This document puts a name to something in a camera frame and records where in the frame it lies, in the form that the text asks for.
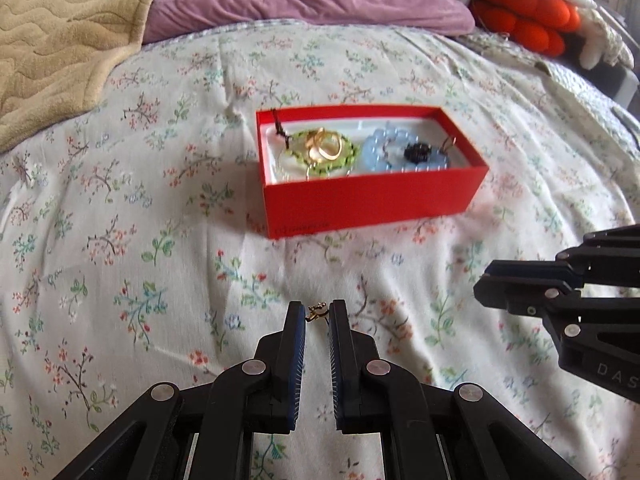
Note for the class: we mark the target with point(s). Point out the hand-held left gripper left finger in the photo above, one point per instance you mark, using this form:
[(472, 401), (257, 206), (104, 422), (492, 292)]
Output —
[(299, 350)]

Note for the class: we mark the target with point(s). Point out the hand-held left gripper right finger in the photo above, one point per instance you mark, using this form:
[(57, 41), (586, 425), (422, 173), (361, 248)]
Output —
[(336, 360)]

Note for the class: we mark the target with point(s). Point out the small gold charm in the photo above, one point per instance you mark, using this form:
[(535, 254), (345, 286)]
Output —
[(315, 312)]

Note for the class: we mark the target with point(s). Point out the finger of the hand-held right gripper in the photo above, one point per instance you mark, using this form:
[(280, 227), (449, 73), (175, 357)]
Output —
[(510, 292), (525, 267)]

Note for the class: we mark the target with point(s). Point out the orange plush toy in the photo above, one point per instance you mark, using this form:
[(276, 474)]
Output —
[(520, 10)]

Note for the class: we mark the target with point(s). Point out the beige quilted blanket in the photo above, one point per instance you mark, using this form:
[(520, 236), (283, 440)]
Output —
[(60, 35)]

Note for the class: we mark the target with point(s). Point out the floral bed sheet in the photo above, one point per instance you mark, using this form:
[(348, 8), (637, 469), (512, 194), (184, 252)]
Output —
[(150, 210)]

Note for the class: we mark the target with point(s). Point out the dark blue brooch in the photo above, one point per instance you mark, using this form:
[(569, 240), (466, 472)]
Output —
[(417, 152)]

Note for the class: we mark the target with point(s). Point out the red jewelry box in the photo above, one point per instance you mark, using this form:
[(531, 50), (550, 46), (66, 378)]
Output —
[(375, 205)]

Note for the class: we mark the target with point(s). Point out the white plush toy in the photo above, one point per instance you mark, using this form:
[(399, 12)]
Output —
[(605, 35)]

